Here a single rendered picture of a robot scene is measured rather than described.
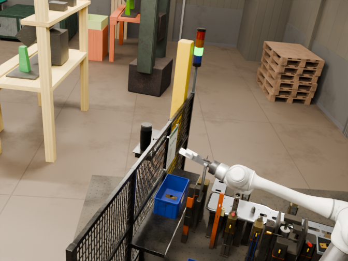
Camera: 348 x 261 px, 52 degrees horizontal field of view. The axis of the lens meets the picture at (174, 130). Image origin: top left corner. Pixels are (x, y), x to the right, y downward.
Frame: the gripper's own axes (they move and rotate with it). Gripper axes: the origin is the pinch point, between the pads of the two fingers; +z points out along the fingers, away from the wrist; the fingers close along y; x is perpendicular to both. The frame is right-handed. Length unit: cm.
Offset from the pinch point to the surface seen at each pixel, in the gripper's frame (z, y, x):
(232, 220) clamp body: -39, 53, -30
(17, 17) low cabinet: 647, 535, 36
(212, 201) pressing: -20, 71, -29
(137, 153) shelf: 31.9, 23.6, -18.3
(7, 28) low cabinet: 663, 540, 1
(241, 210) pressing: -41, 72, -24
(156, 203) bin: 8, 35, -42
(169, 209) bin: -1, 37, -42
